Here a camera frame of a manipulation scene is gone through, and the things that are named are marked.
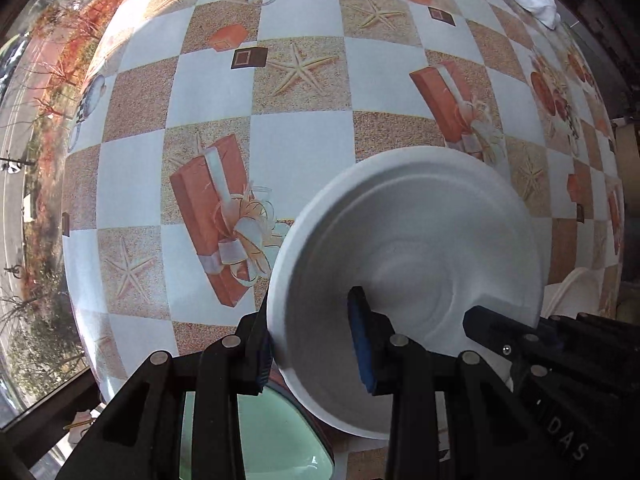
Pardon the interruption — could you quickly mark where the printed checkered tablecloth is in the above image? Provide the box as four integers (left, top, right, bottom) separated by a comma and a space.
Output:
60, 0, 626, 480

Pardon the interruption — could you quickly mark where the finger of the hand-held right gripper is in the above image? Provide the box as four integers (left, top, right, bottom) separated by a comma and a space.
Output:
464, 305, 533, 361

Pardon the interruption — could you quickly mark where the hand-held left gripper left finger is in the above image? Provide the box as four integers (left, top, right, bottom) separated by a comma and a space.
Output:
57, 310, 275, 480

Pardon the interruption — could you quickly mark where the green plate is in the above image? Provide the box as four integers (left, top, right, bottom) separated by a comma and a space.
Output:
177, 382, 335, 480

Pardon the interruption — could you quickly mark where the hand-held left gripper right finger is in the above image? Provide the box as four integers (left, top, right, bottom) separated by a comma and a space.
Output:
346, 286, 556, 480

